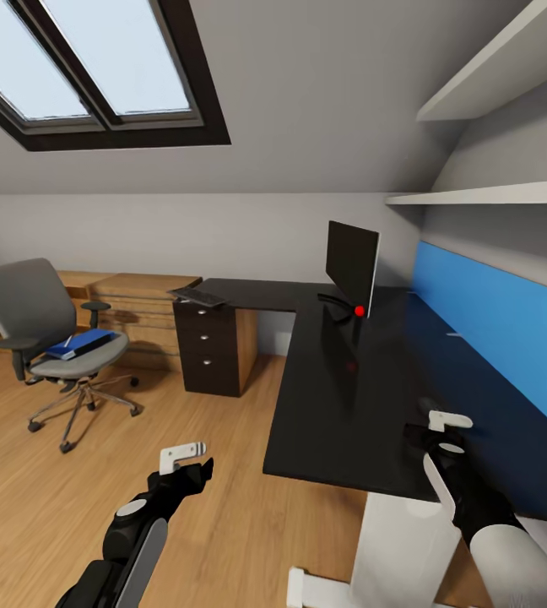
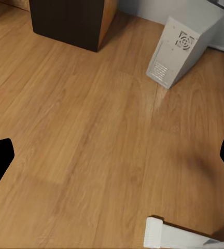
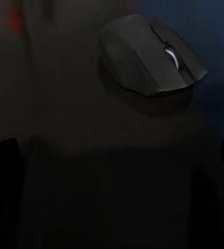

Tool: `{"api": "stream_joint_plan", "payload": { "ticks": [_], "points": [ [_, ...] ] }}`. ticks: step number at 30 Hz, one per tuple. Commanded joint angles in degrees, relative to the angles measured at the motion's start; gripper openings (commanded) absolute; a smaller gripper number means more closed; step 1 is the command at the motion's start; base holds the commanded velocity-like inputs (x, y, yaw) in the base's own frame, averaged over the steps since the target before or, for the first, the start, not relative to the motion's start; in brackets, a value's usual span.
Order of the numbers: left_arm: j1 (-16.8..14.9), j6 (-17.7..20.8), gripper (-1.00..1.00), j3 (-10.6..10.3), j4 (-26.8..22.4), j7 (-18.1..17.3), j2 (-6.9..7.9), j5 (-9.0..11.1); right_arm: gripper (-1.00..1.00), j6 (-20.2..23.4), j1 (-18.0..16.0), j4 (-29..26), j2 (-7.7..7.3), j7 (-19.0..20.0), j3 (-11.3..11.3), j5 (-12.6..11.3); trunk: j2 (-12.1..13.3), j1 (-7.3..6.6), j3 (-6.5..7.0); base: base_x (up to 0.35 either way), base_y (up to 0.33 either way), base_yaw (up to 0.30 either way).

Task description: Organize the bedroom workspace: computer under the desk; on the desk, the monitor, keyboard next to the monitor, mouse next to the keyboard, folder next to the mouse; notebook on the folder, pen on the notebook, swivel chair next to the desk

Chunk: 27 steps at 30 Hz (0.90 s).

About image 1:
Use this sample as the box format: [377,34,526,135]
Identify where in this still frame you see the monitor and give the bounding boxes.
[326,220,381,318]

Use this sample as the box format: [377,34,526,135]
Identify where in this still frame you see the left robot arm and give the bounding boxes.
[55,442,214,608]

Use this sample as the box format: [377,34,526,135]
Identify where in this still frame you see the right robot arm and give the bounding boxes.
[403,410,547,608]

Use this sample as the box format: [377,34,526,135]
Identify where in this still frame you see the folder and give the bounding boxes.
[45,328,115,360]

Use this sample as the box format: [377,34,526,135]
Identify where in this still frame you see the swivel chair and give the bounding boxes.
[0,258,139,453]

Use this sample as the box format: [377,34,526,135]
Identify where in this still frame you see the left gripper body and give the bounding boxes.
[147,463,205,508]

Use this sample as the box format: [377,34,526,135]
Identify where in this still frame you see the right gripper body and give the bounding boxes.
[409,423,462,450]

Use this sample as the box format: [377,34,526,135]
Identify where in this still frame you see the keyboard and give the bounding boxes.
[169,287,228,308]

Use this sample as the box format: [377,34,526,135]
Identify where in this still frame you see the mouse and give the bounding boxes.
[419,399,444,417]

